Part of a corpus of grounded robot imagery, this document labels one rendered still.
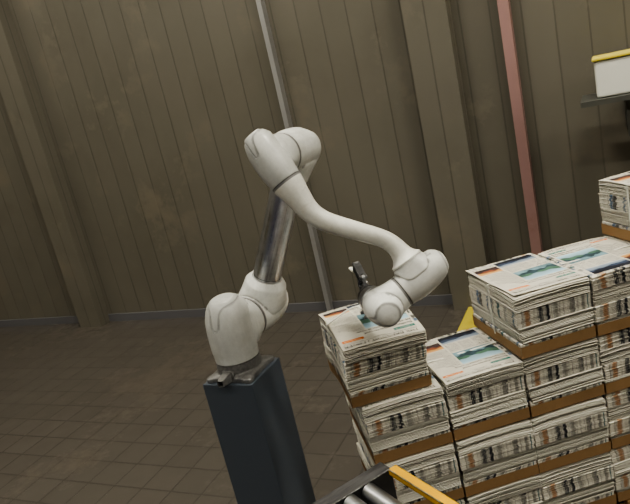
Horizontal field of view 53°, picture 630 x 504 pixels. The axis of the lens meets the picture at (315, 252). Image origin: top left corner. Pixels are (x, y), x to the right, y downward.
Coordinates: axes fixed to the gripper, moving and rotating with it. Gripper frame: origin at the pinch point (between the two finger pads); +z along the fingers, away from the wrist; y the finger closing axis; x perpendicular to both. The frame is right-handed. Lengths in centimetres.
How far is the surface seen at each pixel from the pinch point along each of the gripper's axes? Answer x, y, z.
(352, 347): -9.4, 14.1, -19.9
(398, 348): 5.5, 18.9, -19.1
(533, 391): 50, 49, -15
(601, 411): 75, 64, -15
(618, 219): 107, 2, 8
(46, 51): -162, -186, 424
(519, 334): 48, 26, -17
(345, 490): -25, 43, -51
